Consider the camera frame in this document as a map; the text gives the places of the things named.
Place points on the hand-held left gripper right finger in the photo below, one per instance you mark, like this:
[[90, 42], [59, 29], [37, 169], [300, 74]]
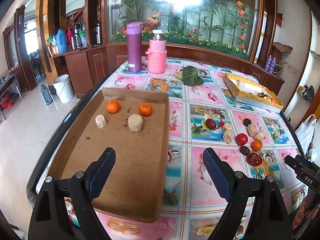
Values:
[[218, 177]]

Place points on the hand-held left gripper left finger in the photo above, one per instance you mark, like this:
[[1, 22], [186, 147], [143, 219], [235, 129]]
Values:
[[100, 177]]

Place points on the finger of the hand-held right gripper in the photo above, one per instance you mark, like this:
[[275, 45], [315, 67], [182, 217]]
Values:
[[308, 162], [292, 164]]

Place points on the brown cardboard tray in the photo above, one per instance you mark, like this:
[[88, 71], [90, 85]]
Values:
[[120, 160]]

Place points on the small dark red date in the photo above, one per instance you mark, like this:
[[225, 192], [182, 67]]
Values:
[[244, 150]]

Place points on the large red date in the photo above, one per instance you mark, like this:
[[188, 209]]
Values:
[[254, 159]]

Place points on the small orange mandarin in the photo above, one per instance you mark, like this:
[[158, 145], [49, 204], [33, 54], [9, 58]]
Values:
[[257, 145], [145, 109], [113, 106]]

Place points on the beige cake piece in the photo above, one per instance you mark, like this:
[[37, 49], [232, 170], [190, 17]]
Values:
[[228, 137]]

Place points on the red tomato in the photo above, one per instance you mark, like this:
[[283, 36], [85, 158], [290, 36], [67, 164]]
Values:
[[241, 139]]

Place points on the person's right hand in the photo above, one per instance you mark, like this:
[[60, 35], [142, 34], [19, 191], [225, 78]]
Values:
[[300, 215]]

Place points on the white plastic bag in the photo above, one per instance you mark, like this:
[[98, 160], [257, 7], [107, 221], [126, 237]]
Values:
[[305, 132]]

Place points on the colourful printed tablecloth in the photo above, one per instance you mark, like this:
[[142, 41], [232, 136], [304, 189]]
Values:
[[190, 160]]

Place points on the dark plum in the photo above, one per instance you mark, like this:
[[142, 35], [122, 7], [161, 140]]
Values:
[[247, 122]]

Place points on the large beige sugarcane piece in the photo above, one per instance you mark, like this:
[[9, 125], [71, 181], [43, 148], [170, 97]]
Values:
[[135, 122]]

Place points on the orange fruit in yellow box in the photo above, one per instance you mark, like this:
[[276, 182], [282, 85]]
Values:
[[273, 100]]

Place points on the dark fruit in yellow box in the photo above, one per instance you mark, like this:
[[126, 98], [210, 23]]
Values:
[[260, 95]]

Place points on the yellow cardboard box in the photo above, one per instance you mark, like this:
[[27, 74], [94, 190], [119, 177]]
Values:
[[247, 87]]

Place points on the white plastic bucket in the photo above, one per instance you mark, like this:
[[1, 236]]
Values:
[[63, 88]]

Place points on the grey water jug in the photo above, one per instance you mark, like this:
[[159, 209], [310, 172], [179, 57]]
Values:
[[46, 95]]

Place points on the purple spray bottles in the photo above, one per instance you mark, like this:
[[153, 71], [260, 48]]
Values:
[[270, 63]]

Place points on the green leafy vegetable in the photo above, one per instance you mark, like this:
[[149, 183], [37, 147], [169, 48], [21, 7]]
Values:
[[191, 76]]

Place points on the brown wooden cabinet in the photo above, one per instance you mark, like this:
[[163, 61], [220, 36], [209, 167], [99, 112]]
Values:
[[85, 67]]

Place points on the red bag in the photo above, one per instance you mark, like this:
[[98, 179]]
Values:
[[6, 102]]

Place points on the dark wooden chair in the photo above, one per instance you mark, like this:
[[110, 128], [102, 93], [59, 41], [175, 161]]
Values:
[[36, 65]]

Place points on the black side table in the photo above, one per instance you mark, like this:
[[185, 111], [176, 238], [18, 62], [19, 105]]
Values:
[[7, 85]]

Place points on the purple thermos bottle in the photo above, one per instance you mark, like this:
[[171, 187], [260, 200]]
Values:
[[134, 50]]

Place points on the bottle with pink knitted sleeve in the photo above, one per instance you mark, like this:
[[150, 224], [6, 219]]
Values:
[[157, 57]]

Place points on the blue thermos flask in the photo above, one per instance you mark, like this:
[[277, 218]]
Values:
[[61, 42]]

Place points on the green plastic bag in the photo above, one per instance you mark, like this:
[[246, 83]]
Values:
[[83, 38]]

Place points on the red thermos flask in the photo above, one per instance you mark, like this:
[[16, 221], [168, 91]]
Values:
[[69, 40]]

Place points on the black and steel thermos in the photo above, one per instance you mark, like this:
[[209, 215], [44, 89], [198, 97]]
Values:
[[77, 36]]

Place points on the silver thermos flask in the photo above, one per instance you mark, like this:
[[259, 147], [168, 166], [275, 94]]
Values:
[[98, 33]]

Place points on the green snack packet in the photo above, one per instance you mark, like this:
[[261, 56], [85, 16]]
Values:
[[52, 40]]

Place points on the glass panel with artificial flowers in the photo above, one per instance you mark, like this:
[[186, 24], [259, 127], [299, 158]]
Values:
[[200, 12]]

